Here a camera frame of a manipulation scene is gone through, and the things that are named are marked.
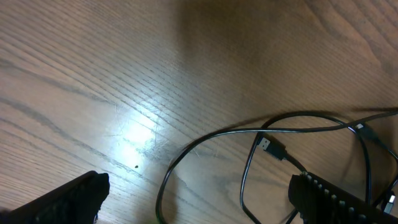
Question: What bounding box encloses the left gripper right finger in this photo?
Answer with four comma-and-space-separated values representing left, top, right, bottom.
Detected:
288, 172, 397, 224

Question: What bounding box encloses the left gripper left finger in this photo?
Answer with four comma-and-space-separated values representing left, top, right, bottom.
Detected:
1, 170, 110, 224

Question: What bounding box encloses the black usb cable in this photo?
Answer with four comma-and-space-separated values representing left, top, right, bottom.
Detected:
239, 112, 398, 224
155, 110, 398, 224

